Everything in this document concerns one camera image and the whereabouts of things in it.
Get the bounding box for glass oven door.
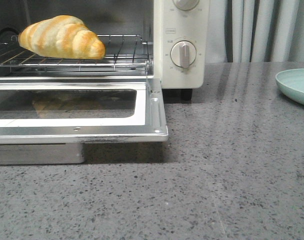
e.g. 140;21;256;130
0;76;169;165

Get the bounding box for golden croissant bread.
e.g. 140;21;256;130
18;15;106;60

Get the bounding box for black oven foot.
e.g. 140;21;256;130
180;88;193;101

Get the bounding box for cream white toaster oven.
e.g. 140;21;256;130
0;0;210;90

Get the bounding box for lower timer knob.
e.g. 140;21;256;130
170;41;197;69

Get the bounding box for upper temperature knob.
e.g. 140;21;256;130
172;0;199;11

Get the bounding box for grey white curtain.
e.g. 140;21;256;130
205;0;304;63

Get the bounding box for light green plate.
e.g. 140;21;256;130
275;68;304;105

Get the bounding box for metal wire oven rack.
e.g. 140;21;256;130
0;34;153;76

